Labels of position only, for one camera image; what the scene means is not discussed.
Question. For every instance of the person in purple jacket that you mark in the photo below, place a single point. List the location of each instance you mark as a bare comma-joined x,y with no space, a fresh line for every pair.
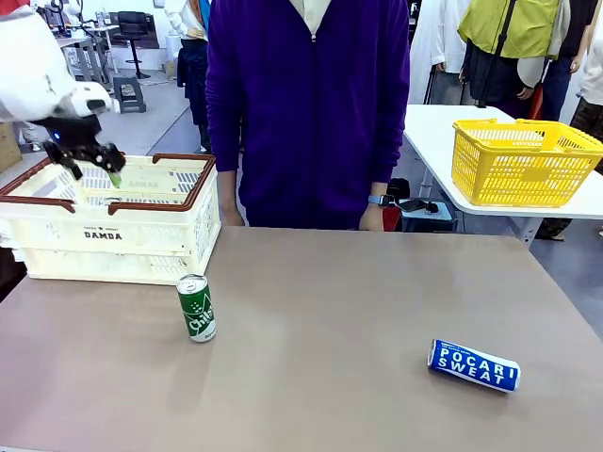
306,117

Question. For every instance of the person's right forearm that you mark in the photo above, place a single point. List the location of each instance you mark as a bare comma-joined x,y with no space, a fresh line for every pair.
223,136

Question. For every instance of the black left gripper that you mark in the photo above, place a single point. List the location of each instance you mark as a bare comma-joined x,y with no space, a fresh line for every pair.
70,134

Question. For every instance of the black office chair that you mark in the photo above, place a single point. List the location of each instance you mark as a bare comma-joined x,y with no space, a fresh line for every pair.
133,33

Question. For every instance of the blue Pocari Sweat can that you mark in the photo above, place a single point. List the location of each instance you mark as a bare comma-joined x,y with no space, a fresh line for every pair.
471,365

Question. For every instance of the white side table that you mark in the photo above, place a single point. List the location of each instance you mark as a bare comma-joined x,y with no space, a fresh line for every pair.
428,141

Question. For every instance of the mannequin in beige top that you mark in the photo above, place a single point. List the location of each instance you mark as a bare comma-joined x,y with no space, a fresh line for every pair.
592,70

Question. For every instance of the mannequin in dark skirt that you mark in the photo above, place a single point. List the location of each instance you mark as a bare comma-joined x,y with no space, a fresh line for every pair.
193,70

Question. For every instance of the person's left hand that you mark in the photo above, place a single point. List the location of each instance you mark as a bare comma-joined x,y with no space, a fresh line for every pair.
372,217

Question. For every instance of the mannequin in white garment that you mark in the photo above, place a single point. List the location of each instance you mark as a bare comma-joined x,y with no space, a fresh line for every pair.
438,42

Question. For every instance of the grey step stool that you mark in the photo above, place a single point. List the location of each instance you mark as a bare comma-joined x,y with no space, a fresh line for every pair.
128,94

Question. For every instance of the black chair base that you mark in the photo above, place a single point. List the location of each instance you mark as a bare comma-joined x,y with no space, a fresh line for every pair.
419,207

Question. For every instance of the mannequin in yellow-green vest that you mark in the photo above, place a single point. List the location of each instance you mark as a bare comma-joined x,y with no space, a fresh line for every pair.
513,33

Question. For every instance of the person's left forearm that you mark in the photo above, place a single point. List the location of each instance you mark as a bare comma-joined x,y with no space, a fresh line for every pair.
391,141

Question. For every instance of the yellow plastic shopping basket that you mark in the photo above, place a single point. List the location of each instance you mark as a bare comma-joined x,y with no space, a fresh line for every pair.
513,165

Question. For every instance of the grey background desk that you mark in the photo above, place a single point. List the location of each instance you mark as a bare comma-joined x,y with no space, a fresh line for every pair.
89,40

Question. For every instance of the brown cardboard box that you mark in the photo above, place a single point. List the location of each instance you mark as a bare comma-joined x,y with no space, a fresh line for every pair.
8,146

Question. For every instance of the person's right hand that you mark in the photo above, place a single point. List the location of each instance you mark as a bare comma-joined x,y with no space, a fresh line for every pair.
232,202

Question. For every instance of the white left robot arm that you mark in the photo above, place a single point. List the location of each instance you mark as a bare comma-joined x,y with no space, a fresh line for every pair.
33,70

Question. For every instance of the cream folding basket brown rim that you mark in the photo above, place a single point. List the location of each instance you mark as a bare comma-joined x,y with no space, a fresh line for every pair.
118,235

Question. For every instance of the blue wrist smartwatch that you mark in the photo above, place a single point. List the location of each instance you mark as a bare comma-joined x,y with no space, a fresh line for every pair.
379,199

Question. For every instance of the green Chilsung cider can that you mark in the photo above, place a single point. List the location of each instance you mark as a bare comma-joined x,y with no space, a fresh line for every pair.
198,311

